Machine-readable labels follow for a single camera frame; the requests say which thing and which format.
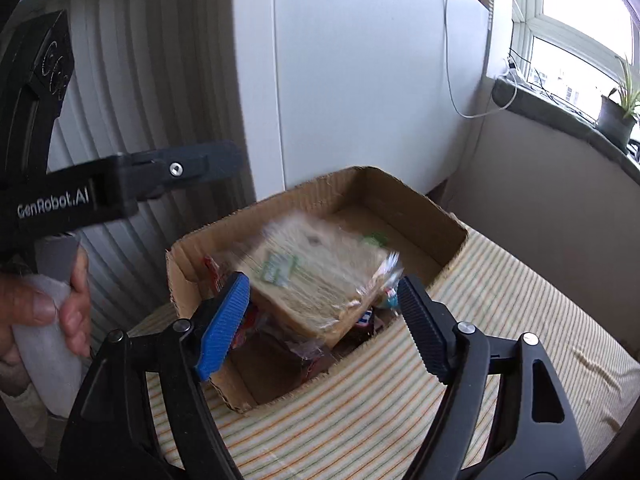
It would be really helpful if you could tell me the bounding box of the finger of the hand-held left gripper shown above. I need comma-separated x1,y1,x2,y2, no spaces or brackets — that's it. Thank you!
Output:
132,141,246,202

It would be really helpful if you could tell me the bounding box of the white framed window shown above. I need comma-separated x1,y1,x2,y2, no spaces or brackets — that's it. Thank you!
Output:
510,0,640,126

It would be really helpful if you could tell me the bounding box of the sliced bread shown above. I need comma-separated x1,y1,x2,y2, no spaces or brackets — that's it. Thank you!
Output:
232,212,404,349

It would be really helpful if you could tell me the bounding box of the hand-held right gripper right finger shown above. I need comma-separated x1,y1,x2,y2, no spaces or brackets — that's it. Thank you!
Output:
397,275,587,480

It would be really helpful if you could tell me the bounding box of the brown cardboard box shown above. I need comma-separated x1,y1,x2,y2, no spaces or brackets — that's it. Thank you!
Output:
166,166,470,415

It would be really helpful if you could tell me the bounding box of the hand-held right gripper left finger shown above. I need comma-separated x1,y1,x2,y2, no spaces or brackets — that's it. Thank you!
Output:
57,272,251,480

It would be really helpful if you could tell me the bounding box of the person's left hand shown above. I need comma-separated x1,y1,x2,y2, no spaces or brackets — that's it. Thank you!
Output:
0,249,92,366

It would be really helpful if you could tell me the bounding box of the white cable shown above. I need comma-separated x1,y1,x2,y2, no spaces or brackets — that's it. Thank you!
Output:
442,0,519,120

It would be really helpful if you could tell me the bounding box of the white charger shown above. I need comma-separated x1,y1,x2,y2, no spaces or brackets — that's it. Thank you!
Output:
497,57,521,84

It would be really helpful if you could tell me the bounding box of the grey windowsill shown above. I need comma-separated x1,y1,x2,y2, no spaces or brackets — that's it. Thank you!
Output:
492,77,640,184

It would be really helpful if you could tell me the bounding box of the white cabinet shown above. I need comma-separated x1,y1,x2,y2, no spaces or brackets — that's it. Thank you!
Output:
234,0,494,202

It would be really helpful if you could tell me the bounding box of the spider plant in grey pot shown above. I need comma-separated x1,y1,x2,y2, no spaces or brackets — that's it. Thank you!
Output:
596,55,640,154

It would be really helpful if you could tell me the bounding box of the colourful candy packet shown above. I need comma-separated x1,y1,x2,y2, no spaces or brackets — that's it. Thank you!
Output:
227,305,261,351

